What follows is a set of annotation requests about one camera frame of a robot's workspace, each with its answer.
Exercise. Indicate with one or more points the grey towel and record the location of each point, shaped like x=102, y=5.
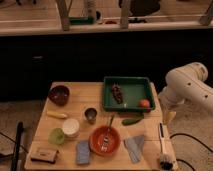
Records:
x=134, y=147

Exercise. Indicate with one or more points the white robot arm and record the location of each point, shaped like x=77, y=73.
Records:
x=185, y=83

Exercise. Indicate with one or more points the green plastic tray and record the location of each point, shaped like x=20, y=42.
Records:
x=133, y=90

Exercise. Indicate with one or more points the brown grape bunch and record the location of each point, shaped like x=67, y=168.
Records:
x=117, y=93

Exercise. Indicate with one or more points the metal cup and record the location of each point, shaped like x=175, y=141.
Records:
x=90, y=114

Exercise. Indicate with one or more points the red tomato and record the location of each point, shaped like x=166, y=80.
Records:
x=144, y=103

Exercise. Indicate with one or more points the green cucumber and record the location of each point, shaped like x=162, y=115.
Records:
x=131, y=121

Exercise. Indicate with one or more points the dark red bowl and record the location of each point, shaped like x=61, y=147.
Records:
x=59, y=95

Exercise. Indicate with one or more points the orange bowl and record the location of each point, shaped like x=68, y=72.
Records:
x=96, y=140

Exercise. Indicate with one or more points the white cup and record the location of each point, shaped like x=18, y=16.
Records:
x=70, y=127

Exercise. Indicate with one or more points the yellow banana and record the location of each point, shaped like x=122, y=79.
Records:
x=56, y=115

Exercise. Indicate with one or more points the metal fork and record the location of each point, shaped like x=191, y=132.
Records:
x=105, y=143

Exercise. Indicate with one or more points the blue sponge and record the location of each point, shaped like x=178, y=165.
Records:
x=83, y=152

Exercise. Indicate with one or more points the brown wooden block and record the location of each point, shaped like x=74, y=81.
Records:
x=44, y=155

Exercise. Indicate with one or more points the white dish brush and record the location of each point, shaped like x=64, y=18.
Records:
x=165, y=159

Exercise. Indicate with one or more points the black stand post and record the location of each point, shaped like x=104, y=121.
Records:
x=16, y=149

